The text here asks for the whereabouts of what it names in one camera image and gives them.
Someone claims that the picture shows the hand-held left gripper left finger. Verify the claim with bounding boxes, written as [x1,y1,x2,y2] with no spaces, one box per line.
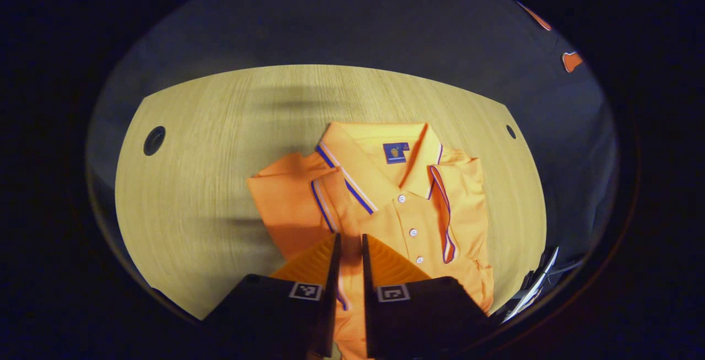
[201,232,343,360]

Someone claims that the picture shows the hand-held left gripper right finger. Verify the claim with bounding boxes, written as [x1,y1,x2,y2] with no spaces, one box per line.
[361,233,497,360]

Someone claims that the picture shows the orange T-shirt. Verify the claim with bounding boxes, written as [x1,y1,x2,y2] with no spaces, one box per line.
[246,122,495,360]

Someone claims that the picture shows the black backdrop cloth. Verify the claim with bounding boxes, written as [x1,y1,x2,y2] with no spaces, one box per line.
[85,0,620,272]

